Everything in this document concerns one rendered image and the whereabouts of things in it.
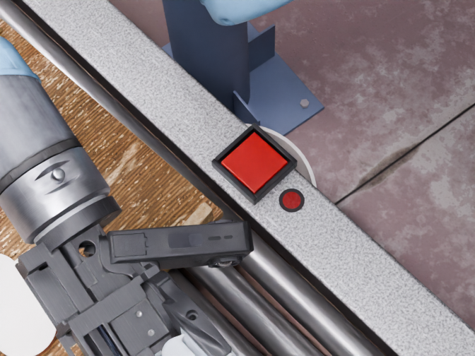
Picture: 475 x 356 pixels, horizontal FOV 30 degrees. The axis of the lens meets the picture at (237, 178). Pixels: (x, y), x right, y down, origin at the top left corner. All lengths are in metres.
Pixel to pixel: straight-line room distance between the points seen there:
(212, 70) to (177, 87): 0.75
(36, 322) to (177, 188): 0.23
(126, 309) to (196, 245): 0.08
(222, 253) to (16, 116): 0.18
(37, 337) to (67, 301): 0.38
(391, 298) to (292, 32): 1.31
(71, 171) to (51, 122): 0.04
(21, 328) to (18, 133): 0.44
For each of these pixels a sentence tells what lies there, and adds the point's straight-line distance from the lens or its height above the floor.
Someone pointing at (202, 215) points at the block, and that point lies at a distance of 1.04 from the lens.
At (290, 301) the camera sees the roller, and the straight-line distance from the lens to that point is 1.05.
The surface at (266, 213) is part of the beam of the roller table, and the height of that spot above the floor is 0.91.
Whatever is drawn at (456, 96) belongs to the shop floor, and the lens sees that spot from 2.23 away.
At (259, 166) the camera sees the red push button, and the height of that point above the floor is 0.93.
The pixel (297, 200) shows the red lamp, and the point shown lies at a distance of 1.09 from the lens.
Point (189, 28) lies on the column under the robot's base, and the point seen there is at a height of 0.44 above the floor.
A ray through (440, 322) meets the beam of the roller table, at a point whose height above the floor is 0.91.
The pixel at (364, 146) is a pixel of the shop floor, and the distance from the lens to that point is 2.14.
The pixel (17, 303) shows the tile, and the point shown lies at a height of 0.95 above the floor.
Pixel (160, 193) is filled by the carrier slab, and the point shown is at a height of 0.94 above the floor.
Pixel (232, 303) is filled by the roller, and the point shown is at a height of 0.92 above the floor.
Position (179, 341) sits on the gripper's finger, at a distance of 0.63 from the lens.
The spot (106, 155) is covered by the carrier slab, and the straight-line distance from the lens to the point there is 1.11.
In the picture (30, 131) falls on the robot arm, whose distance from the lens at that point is 0.65.
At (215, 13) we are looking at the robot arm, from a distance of 0.85.
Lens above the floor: 1.93
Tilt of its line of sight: 67 degrees down
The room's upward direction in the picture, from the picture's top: 5 degrees counter-clockwise
